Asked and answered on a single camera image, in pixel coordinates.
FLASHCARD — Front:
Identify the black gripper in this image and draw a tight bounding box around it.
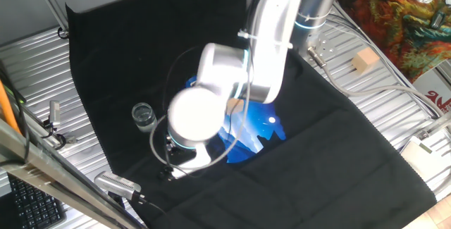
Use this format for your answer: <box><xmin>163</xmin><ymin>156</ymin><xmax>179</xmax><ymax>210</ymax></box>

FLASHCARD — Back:
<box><xmin>164</xmin><ymin>134</ymin><xmax>197</xmax><ymax>166</ymax></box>

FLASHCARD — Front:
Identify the clear glass jar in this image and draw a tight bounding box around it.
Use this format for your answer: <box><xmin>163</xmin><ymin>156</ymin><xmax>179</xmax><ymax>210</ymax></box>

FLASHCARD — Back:
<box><xmin>131</xmin><ymin>102</ymin><xmax>159</xmax><ymax>133</ymax></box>

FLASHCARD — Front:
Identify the wooden cube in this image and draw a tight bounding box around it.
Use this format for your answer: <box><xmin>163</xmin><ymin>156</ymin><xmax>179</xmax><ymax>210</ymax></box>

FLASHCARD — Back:
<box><xmin>225</xmin><ymin>98</ymin><xmax>245</xmax><ymax>115</ymax></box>
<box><xmin>350</xmin><ymin>47</ymin><xmax>381</xmax><ymax>74</ymax></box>

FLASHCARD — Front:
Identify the black cloth with blue print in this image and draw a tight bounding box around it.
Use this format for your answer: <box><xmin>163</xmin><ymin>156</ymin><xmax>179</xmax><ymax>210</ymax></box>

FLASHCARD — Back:
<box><xmin>65</xmin><ymin>0</ymin><xmax>438</xmax><ymax>229</ymax></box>

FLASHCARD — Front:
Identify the black keyboard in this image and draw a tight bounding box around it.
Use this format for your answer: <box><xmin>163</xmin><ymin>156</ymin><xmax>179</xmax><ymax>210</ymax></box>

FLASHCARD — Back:
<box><xmin>6</xmin><ymin>173</ymin><xmax>68</xmax><ymax>229</ymax></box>

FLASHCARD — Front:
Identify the orange tube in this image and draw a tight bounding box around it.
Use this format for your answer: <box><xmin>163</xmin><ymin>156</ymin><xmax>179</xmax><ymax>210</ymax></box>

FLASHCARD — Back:
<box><xmin>0</xmin><ymin>80</ymin><xmax>22</xmax><ymax>135</ymax></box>

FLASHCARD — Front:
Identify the thin metal pole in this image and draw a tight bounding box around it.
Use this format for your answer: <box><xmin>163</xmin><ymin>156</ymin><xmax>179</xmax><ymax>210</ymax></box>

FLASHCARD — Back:
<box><xmin>30</xmin><ymin>0</ymin><xmax>70</xmax><ymax>33</ymax></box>

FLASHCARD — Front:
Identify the colourful patterned cloth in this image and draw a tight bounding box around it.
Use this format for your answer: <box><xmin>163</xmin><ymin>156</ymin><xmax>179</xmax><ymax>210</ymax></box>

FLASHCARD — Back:
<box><xmin>336</xmin><ymin>0</ymin><xmax>451</xmax><ymax>84</ymax></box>

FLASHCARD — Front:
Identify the white flat device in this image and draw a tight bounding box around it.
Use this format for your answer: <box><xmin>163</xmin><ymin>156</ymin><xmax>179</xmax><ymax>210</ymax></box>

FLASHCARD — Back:
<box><xmin>400</xmin><ymin>135</ymin><xmax>451</xmax><ymax>187</ymax></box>

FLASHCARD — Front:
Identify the white panel with red logo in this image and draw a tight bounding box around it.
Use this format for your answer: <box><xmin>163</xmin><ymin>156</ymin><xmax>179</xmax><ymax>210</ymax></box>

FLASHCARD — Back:
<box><xmin>404</xmin><ymin>59</ymin><xmax>451</xmax><ymax>120</ymax></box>

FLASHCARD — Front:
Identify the small dark metal object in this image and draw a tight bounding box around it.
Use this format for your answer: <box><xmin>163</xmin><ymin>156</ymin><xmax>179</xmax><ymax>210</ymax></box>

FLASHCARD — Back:
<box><xmin>430</xmin><ymin>10</ymin><xmax>445</xmax><ymax>30</ymax></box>

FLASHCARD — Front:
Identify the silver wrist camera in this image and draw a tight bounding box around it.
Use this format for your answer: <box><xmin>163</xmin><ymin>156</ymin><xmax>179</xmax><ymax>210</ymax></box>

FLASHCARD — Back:
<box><xmin>172</xmin><ymin>143</ymin><xmax>212</xmax><ymax>180</ymax></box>

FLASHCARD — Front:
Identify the black exterior camera plug cable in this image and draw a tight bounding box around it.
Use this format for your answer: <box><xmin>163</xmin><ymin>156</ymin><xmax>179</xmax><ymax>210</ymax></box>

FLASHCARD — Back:
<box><xmin>132</xmin><ymin>192</ymin><xmax>173</xmax><ymax>223</ymax></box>

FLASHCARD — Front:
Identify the silver ribbed exterior camera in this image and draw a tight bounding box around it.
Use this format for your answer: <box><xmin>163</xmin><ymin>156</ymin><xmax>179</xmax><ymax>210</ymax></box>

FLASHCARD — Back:
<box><xmin>94</xmin><ymin>171</ymin><xmax>142</xmax><ymax>202</ymax></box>

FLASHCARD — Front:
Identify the aluminium frame beam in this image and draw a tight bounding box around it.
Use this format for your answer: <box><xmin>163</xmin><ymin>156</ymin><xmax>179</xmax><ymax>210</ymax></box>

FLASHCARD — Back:
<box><xmin>0</xmin><ymin>118</ymin><xmax>145</xmax><ymax>229</ymax></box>

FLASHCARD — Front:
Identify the small silver exterior camera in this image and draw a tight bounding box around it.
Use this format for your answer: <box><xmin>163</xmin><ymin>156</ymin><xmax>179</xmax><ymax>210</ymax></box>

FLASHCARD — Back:
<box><xmin>49</xmin><ymin>100</ymin><xmax>63</xmax><ymax>128</ymax></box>

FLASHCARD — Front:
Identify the thick grey base cable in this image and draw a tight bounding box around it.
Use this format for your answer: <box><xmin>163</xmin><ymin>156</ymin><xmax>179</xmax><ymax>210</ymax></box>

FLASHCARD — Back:
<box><xmin>306</xmin><ymin>45</ymin><xmax>443</xmax><ymax>119</ymax></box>

